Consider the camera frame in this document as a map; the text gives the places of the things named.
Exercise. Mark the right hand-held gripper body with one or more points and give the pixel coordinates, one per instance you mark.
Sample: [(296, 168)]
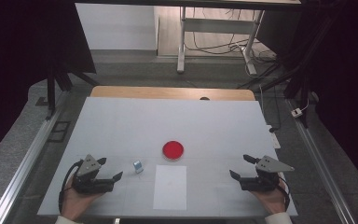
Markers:
[(270, 165)]

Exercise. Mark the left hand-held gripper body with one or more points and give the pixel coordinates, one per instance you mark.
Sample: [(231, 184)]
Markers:
[(88, 168)]

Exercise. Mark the blue and white stamp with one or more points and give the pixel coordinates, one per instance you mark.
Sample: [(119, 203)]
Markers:
[(138, 166)]

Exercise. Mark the white paper sheet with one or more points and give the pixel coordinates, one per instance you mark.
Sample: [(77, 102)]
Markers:
[(170, 189)]

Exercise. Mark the round red ink pad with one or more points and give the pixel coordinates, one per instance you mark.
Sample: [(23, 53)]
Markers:
[(173, 150)]

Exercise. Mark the person's right hand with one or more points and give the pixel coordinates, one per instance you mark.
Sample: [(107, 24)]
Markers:
[(272, 200)]

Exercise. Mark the person's left hand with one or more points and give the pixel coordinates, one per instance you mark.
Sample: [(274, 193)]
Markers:
[(73, 203)]

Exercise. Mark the black tripod stand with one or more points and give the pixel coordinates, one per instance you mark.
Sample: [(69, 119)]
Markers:
[(295, 77), (51, 90)]

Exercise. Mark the black curtain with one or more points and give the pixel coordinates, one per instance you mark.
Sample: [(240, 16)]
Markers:
[(12, 62), (348, 77)]

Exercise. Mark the aluminium rail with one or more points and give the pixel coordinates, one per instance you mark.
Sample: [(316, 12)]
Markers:
[(320, 161), (28, 161)]

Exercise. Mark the white metal desk frame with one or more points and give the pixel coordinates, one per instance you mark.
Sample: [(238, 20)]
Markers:
[(181, 40)]

